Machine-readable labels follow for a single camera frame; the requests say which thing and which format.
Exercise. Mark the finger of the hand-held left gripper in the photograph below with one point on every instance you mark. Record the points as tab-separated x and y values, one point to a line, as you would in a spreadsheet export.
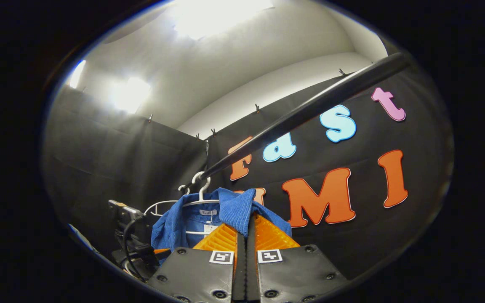
162	251

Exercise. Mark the black clothes rack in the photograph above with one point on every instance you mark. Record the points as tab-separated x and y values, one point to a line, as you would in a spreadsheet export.
310	109

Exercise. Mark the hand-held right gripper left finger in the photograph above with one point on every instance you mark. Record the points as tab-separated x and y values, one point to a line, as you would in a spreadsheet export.
239	273

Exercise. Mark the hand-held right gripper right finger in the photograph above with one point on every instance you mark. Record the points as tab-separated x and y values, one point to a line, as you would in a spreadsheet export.
252	273

